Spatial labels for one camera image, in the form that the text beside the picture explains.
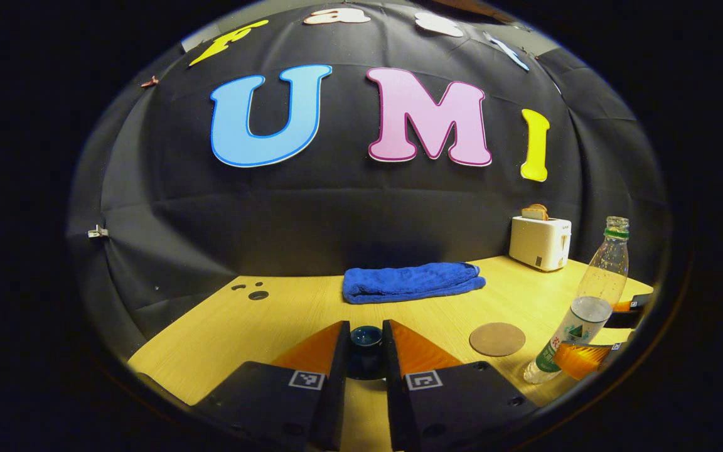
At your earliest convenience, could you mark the blue folded towel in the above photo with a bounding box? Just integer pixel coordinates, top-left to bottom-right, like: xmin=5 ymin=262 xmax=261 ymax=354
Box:
xmin=342 ymin=262 xmax=487 ymax=305

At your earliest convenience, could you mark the clear plastic water bottle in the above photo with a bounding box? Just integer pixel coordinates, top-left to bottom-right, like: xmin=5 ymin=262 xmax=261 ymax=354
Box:
xmin=523 ymin=216 xmax=630 ymax=385

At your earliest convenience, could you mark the teal teacup lid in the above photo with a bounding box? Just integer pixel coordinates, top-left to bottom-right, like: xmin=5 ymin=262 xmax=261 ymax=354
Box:
xmin=345 ymin=325 xmax=388 ymax=381

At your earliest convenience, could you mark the white toaster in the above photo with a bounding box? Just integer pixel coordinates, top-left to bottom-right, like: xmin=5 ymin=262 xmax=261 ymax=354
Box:
xmin=509 ymin=215 xmax=572 ymax=272

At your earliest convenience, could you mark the black backdrop cloth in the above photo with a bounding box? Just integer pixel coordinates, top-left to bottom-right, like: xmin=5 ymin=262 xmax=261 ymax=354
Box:
xmin=67 ymin=0 xmax=673 ymax=377

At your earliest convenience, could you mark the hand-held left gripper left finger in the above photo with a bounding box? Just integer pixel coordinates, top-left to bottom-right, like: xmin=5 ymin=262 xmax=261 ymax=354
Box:
xmin=193 ymin=320 xmax=352 ymax=452

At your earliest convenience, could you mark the round brown coaster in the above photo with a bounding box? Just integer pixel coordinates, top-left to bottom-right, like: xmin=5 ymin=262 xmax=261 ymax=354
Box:
xmin=469 ymin=322 xmax=527 ymax=357

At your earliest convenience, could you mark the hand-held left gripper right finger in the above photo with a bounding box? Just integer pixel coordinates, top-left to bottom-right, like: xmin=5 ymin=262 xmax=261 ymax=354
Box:
xmin=382 ymin=319 xmax=539 ymax=452

